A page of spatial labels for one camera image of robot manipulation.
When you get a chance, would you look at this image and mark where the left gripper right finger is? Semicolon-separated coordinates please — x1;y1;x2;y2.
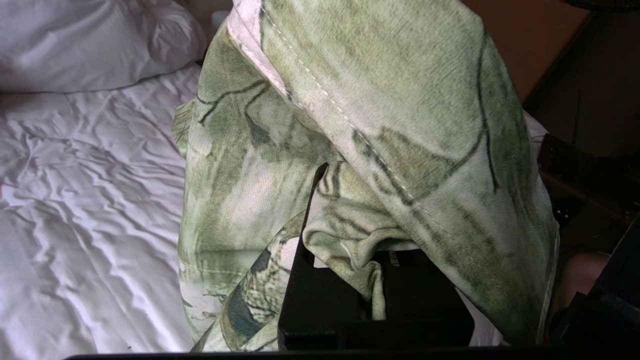
375;249;475;349

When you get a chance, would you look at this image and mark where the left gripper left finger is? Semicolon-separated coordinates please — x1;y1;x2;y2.
278;162;376;351

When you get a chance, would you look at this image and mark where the green camouflage shirt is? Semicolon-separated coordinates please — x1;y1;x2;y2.
172;0;560;352

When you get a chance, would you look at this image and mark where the white bed sheet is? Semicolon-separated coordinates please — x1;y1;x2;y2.
0;61;551;360

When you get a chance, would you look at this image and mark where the dark nightstand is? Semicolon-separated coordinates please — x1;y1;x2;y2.
522;10;640;261

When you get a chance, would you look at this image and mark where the white pillow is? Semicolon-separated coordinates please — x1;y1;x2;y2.
0;0;208;94

